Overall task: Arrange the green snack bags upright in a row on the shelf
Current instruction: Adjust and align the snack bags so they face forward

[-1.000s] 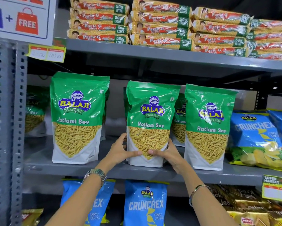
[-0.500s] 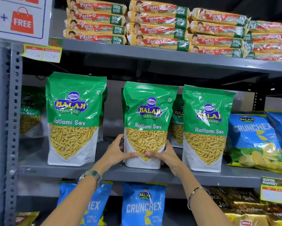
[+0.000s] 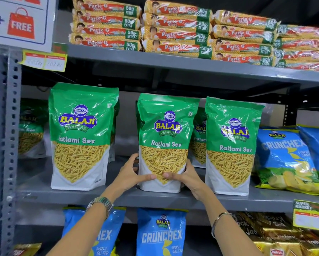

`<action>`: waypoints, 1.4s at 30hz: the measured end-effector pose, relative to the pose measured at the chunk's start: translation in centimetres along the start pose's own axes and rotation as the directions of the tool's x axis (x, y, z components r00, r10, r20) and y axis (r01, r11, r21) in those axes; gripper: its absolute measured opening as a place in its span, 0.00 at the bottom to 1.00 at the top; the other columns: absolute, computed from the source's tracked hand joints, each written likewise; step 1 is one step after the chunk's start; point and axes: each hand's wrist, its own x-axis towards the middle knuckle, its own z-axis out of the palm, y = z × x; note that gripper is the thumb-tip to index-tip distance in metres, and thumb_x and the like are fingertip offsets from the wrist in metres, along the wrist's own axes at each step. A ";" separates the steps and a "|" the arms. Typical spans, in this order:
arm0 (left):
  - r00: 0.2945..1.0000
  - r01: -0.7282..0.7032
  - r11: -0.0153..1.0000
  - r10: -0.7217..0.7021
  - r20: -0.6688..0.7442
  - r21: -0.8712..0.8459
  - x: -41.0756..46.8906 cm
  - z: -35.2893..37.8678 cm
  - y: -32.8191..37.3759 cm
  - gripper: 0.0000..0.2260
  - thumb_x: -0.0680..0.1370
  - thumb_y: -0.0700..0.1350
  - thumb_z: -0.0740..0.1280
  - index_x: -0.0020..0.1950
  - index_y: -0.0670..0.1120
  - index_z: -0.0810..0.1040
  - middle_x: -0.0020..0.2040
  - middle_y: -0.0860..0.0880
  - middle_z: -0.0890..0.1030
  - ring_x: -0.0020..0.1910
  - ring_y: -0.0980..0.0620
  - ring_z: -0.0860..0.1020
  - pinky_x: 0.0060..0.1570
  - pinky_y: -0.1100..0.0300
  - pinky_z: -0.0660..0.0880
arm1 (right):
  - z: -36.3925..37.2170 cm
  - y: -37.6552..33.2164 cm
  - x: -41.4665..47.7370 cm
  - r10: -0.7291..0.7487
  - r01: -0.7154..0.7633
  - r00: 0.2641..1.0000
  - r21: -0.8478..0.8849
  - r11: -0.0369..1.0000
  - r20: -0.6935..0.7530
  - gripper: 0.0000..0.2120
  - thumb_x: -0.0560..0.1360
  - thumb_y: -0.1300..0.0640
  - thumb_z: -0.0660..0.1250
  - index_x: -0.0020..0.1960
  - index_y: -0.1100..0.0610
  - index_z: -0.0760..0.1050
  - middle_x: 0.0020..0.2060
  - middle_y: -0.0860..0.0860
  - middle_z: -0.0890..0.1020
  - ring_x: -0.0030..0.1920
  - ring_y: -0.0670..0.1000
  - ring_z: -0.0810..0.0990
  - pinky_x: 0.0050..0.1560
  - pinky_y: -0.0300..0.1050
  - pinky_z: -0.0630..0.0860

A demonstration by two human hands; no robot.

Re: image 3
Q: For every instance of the person's right hand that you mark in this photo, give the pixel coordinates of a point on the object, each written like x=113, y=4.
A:
x=194, y=183

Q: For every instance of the person's left hand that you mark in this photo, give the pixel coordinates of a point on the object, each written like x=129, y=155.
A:
x=130, y=175

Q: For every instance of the person's left forearm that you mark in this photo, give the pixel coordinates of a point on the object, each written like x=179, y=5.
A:
x=77, y=237

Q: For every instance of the person's right forearm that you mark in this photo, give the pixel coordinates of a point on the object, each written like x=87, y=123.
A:
x=236, y=239

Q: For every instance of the golden snack packet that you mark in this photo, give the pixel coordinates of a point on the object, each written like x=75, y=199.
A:
x=26, y=250

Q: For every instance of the silver wristwatch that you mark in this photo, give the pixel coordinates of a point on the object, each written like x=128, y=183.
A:
x=102, y=201

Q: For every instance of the pile of golden cracker packets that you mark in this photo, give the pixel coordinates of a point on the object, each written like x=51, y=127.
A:
x=276, y=237

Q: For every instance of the green supermarket price label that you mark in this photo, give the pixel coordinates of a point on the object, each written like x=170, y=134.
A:
x=311, y=218

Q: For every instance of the yellow price label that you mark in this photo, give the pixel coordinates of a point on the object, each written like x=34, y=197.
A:
x=45, y=62

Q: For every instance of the stack of yellow biscuit packets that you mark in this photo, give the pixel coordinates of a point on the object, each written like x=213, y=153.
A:
x=175, y=29

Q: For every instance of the white promotional sign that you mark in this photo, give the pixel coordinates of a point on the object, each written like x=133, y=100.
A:
x=21, y=23

